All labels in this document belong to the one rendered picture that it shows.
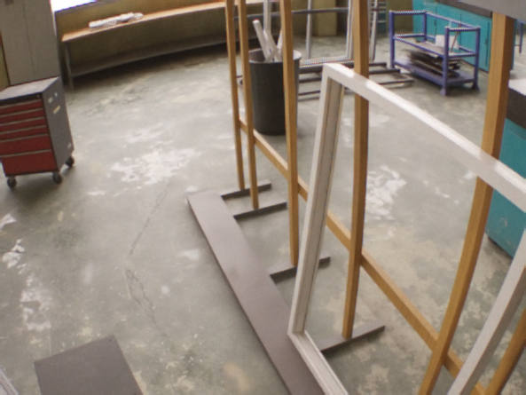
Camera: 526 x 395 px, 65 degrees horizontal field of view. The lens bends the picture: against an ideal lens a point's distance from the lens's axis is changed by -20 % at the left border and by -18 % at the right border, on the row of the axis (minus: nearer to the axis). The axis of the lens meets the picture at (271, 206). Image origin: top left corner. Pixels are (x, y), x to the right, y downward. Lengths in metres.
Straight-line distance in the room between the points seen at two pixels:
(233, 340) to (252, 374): 0.27
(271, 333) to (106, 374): 1.31
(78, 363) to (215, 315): 1.41
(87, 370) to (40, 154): 3.19
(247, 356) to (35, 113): 2.87
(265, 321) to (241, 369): 0.34
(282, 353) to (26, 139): 3.09
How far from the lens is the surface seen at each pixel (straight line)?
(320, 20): 9.03
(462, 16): 8.08
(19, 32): 7.97
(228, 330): 2.75
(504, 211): 3.28
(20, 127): 4.51
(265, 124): 4.74
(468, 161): 1.28
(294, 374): 2.44
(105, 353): 1.61
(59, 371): 1.62
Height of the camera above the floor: 2.00
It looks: 33 degrees down
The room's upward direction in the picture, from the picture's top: 3 degrees counter-clockwise
